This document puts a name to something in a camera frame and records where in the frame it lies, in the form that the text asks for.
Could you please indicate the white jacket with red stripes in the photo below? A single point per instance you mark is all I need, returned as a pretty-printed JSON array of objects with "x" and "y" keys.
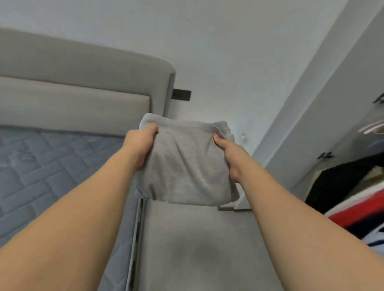
[{"x": 364, "y": 196}]

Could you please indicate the khaki and black jacket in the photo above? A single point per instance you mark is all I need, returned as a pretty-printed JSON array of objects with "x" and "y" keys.
[{"x": 339, "y": 185}]

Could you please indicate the white wardrobe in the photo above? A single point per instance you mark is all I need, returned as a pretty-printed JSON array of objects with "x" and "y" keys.
[{"x": 312, "y": 92}]

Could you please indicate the white wardrobe door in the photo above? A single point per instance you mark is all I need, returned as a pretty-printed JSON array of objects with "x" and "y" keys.
[{"x": 351, "y": 95}]

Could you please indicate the person's left forearm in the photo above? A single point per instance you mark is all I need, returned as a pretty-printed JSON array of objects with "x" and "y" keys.
[{"x": 63, "y": 240}]

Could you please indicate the grey upholstered headboard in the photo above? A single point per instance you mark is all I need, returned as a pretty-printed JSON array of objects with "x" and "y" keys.
[{"x": 66, "y": 77}]

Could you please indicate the grey quilted mattress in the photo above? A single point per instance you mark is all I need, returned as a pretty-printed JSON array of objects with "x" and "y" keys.
[{"x": 21, "y": 172}]

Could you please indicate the person's right forearm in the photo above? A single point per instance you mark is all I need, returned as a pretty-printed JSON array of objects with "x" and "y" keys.
[{"x": 302, "y": 248}]

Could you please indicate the red and white jacket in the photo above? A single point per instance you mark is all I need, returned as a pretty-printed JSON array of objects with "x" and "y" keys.
[{"x": 370, "y": 208}]

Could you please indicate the black rectangular wall plate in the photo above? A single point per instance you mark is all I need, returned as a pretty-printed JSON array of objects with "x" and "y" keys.
[{"x": 181, "y": 94}]

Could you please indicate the grey drawstring shorts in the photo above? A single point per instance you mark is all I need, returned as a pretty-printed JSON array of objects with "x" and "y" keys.
[{"x": 184, "y": 163}]

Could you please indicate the person's left hand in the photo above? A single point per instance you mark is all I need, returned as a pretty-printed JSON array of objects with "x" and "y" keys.
[{"x": 140, "y": 146}]

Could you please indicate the person's right hand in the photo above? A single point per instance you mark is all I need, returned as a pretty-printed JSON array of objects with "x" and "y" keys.
[{"x": 235, "y": 161}]

